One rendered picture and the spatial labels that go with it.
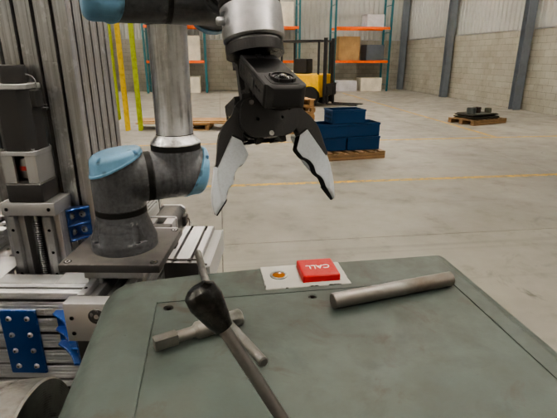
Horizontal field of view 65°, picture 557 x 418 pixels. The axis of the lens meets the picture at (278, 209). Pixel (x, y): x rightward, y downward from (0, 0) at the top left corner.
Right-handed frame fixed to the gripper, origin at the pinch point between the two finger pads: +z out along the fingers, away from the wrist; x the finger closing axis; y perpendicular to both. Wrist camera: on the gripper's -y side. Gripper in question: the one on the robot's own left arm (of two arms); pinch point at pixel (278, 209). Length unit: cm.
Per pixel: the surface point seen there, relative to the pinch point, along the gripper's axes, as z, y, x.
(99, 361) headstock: 15.0, 3.9, 22.6
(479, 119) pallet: -78, 860, -813
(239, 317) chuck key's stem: 13.4, 4.2, 5.7
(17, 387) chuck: 16.6, 5.6, 31.8
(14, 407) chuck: 17.0, 1.2, 31.2
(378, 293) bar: 14.2, 4.2, -14.6
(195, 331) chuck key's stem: 13.7, 3.3, 11.4
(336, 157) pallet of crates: -19, 604, -291
